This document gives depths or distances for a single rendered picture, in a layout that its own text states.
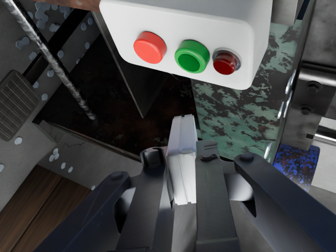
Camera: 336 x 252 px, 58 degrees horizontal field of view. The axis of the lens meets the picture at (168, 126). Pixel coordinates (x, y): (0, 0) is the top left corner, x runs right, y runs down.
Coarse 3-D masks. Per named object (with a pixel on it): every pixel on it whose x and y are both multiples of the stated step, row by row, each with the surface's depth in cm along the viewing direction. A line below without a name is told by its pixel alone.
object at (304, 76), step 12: (300, 72) 45; (312, 72) 45; (324, 72) 44; (300, 84) 47; (312, 84) 45; (324, 84) 45; (300, 96) 49; (312, 96) 48; (324, 96) 47; (300, 108) 51; (312, 108) 50; (324, 108) 49
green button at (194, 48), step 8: (192, 40) 24; (184, 48) 23; (192, 48) 23; (200, 48) 24; (176, 56) 25; (200, 56) 23; (208, 56) 24; (200, 64) 24; (192, 72) 25; (200, 72) 25
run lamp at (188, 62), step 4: (180, 56) 24; (184, 56) 24; (188, 56) 24; (192, 56) 24; (180, 60) 25; (184, 60) 24; (188, 60) 24; (192, 60) 24; (196, 60) 24; (180, 64) 25; (184, 64) 25; (188, 64) 25; (192, 64) 24; (196, 64) 24; (184, 68) 25; (188, 68) 25; (192, 68) 25; (196, 68) 25
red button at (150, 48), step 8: (144, 32) 25; (136, 40) 25; (144, 40) 25; (152, 40) 25; (160, 40) 25; (136, 48) 26; (144, 48) 26; (152, 48) 25; (160, 48) 25; (144, 56) 27; (152, 56) 26; (160, 56) 26
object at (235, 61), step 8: (224, 48) 23; (216, 56) 23; (224, 56) 23; (232, 56) 23; (216, 64) 23; (224, 64) 23; (232, 64) 23; (240, 64) 23; (224, 72) 24; (232, 72) 24
